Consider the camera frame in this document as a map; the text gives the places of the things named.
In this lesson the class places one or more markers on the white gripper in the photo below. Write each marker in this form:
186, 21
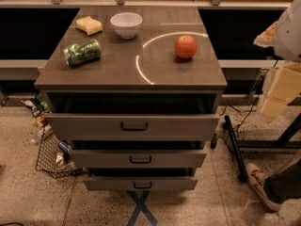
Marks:
290, 35

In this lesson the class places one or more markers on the red orange apple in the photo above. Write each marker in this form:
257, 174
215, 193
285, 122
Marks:
185, 47

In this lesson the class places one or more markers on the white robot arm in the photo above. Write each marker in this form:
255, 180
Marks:
287, 44

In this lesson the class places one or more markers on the white ceramic bowl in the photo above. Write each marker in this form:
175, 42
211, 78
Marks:
126, 24

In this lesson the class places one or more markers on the white red sneaker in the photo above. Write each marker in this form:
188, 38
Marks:
256, 179

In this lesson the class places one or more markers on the dark trouser leg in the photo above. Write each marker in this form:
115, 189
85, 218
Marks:
285, 185

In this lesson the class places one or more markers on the grey drawer cabinet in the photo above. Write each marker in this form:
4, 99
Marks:
141, 76

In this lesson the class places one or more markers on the top grey drawer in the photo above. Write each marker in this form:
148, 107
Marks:
200, 127

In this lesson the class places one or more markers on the grey drawer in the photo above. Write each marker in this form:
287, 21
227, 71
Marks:
200, 127
137, 159
140, 183

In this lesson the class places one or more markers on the yellow sponge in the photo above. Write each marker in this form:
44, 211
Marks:
89, 25

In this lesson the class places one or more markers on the green chip bag can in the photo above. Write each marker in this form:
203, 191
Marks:
82, 52

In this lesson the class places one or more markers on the bottom grey drawer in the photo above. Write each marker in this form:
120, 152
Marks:
140, 183

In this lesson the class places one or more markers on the middle grey drawer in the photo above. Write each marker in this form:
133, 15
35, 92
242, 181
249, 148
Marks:
137, 159

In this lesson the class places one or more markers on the snack bags on floor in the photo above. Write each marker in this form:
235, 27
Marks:
39, 112

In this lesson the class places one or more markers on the black metal stand frame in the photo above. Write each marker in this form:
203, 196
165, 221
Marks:
283, 142

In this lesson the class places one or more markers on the black wire basket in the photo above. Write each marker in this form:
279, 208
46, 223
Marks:
53, 161

